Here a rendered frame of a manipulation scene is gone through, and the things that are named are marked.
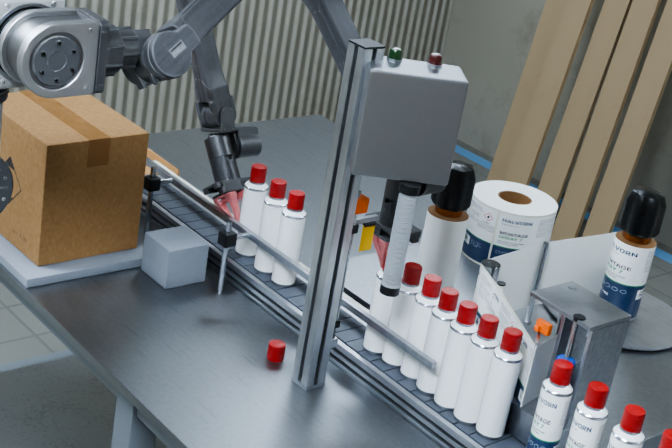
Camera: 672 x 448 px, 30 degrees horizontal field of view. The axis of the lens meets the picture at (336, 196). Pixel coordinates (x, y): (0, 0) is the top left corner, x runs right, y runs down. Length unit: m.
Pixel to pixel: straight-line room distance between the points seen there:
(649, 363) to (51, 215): 1.25
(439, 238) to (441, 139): 0.52
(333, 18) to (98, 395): 1.47
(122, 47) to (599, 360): 0.95
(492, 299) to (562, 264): 0.33
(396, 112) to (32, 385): 1.64
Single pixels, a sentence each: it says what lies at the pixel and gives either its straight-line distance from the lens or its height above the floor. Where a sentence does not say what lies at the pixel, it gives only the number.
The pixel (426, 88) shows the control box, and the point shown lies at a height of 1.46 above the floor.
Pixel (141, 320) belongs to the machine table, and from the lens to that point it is 2.53.
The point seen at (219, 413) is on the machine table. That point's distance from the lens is 2.27.
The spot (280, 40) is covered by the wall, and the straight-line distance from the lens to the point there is 5.69.
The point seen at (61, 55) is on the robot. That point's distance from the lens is 1.98.
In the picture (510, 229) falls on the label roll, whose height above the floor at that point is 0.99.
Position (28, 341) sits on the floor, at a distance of 4.07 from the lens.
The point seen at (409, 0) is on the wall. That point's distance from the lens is 6.16.
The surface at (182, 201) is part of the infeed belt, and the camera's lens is 2.95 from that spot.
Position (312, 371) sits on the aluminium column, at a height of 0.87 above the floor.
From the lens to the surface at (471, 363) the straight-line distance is 2.22.
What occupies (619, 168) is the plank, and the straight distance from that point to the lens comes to 5.27.
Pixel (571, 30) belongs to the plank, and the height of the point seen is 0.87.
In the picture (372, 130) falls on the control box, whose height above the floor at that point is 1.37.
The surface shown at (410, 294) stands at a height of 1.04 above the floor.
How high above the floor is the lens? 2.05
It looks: 22 degrees down
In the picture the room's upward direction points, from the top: 10 degrees clockwise
